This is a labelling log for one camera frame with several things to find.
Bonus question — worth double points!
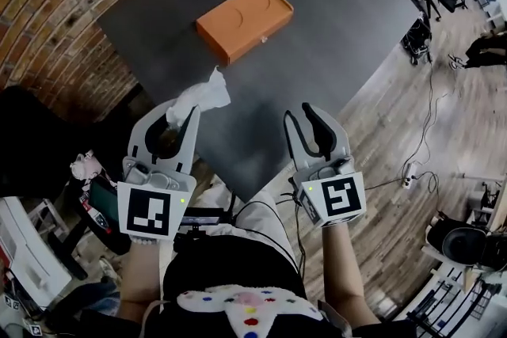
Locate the white beaded bracelet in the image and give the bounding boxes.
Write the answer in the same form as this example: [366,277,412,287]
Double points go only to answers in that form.
[129,234,158,247]

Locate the white tissue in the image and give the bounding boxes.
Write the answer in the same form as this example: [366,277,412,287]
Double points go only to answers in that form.
[165,66,231,127]

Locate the black waist-mounted device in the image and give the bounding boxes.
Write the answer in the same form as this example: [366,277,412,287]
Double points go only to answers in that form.
[173,209,235,246]

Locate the black round swivel chair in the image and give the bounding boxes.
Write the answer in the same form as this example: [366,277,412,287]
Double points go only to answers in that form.
[425,217,507,274]

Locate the black padded chair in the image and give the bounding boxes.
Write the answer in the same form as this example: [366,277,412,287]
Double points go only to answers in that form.
[0,85,154,197]

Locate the black electronic equipment bundle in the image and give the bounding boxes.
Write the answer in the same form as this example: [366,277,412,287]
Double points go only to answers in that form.
[401,20,433,67]

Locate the person's left forearm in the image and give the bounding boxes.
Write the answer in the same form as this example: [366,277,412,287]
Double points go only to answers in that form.
[120,239,177,329]

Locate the blue denim cloth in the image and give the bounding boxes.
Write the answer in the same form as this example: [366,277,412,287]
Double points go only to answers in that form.
[77,279,122,313]

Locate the white cabinet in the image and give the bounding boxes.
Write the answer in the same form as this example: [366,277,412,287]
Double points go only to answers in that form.
[0,196,73,310]

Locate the light beige shorts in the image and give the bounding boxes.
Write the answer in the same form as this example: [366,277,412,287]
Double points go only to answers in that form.
[158,180,304,292]

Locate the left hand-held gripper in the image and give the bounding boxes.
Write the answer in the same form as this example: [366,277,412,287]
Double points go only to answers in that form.
[116,98,202,241]

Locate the white metal rack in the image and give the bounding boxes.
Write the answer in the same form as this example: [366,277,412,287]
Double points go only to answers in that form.
[403,263,507,334]

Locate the dark green flat device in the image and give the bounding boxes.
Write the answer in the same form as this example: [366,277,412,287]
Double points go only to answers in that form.
[87,180,120,226]

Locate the person's right forearm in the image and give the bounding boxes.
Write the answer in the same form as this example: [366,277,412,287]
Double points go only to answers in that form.
[319,223,382,329]

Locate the thin black body cable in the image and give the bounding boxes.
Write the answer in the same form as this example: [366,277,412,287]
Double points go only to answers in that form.
[233,192,312,292]

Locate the white power strip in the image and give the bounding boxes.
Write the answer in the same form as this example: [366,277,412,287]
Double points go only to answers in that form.
[401,163,421,190]

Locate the pale pink plush toy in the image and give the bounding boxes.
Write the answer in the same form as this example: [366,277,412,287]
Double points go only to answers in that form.
[70,150,103,181]

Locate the black shirt with plush patch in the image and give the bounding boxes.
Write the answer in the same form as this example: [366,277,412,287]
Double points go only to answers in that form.
[118,235,417,338]

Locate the black side stool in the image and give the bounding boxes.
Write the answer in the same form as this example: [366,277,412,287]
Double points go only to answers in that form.
[47,177,132,283]

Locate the long thin cable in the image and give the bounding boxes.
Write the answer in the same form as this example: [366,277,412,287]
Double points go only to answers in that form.
[364,51,456,195]

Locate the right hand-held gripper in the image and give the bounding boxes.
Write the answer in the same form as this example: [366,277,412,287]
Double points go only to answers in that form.
[283,101,367,229]

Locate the orange drawer box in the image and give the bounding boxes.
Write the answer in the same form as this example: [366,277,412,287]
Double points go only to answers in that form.
[196,0,295,67]

